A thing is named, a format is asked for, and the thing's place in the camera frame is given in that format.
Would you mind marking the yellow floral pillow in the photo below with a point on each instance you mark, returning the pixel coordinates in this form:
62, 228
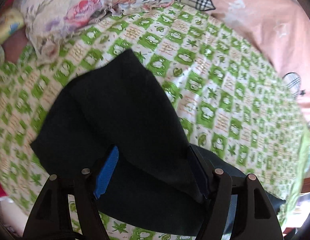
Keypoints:
10, 21

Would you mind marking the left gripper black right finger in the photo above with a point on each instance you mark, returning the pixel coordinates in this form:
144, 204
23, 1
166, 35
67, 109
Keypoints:
236, 204

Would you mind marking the floral white pillow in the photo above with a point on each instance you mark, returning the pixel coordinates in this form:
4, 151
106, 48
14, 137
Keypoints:
50, 22

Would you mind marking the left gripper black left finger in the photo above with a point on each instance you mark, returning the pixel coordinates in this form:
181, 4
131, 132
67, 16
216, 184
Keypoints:
66, 208

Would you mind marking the green white patterned bedsheet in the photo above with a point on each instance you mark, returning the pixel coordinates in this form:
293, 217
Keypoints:
228, 97

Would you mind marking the pink plaid-patch duvet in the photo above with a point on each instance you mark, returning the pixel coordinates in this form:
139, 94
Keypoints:
280, 29

